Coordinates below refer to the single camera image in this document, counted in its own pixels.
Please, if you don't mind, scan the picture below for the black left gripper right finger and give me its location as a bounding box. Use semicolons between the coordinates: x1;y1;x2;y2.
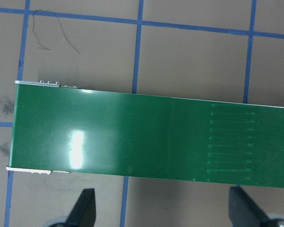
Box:
228;186;271;227

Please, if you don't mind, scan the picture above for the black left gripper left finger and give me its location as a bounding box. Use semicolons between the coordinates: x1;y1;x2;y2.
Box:
65;188;96;227

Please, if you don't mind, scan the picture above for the green conveyor belt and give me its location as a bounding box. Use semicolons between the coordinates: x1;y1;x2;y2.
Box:
9;81;284;188

